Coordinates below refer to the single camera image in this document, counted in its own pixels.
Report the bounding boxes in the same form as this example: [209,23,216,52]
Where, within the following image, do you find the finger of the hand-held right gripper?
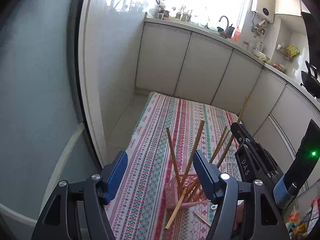
[230,122,258,147]

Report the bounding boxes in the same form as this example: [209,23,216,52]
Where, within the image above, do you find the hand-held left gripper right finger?
[193,150,290,240]

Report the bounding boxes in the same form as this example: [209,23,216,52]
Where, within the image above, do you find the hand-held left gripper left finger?
[31,151,128,240]

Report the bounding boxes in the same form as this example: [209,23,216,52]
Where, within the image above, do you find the single wooden chopstick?
[237,96,250,125]
[194,211,212,225]

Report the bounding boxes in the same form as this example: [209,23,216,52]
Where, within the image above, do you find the pink perforated utensil holder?
[164,171,211,210]

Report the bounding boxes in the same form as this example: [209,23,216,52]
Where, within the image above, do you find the bunch of wooden chopsticks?
[165,120,235,230]

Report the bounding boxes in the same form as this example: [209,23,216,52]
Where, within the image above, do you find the striped patterned tablecloth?
[104,91,250,240]

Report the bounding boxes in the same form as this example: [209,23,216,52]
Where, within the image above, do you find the orange snack packets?
[285,209,308,240]

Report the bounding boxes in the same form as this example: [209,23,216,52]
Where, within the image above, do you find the white kitchen cabinets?
[135,21,320,190]

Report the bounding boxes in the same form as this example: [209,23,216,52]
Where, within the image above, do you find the green plastic bag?
[252,51,271,63]

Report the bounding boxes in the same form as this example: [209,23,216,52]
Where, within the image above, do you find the black wok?
[300,60,320,98]

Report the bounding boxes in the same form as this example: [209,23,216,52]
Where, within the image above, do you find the yellow snack packet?
[285,44,300,58]

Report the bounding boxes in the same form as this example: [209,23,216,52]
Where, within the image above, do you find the red dish soap bottle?
[231,26,242,41]

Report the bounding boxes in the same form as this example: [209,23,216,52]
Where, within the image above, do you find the frosted glass door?
[0,0,100,240]

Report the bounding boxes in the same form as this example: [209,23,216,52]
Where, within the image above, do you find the curved metal faucet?
[218,15,230,35]

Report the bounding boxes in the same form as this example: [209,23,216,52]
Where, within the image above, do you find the black range hood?
[301,5,313,63]

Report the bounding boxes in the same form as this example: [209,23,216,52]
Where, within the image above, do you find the white wall water heater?
[251,0,275,25]

